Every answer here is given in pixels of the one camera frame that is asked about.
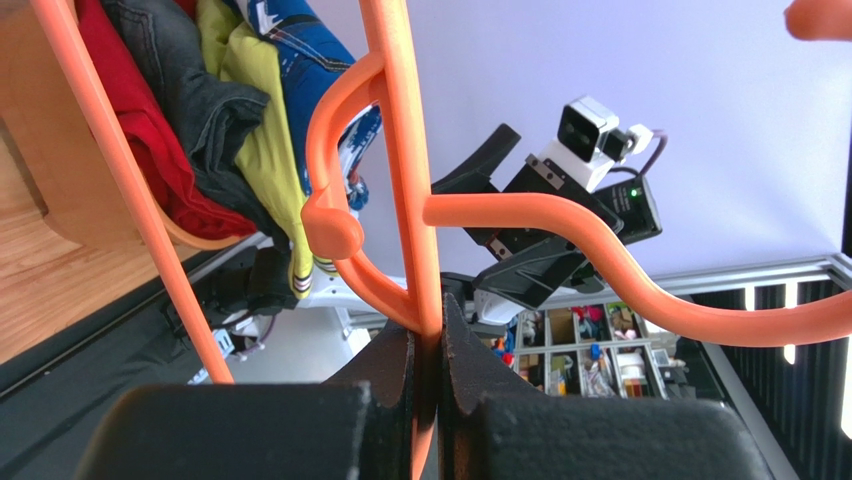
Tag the blue patterned trousers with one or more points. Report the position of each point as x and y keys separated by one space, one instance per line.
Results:
x=311 y=59

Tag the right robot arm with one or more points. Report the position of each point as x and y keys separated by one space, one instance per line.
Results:
x=631 y=200

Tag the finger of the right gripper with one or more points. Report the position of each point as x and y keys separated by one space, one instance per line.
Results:
x=473 y=176
x=530 y=277

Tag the background shelf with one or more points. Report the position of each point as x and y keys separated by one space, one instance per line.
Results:
x=594 y=351

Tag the black trousers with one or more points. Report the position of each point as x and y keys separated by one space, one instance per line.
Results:
x=211 y=119

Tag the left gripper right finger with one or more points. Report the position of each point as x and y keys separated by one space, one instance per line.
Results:
x=494 y=425

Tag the orange plastic basket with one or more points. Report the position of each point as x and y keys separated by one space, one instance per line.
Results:
x=71 y=175

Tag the orange hanger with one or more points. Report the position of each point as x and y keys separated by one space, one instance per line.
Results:
x=388 y=75

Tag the yellow-green trousers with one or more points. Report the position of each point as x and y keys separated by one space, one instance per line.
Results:
x=233 y=53

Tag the red trousers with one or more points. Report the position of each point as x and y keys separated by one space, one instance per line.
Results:
x=152 y=140

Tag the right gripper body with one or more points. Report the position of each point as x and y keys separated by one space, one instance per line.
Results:
x=540 y=202

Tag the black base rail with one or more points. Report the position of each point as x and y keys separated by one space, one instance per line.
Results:
x=54 y=394

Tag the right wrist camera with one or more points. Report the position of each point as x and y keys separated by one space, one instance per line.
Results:
x=589 y=142

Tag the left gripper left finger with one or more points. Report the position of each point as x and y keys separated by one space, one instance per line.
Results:
x=356 y=425

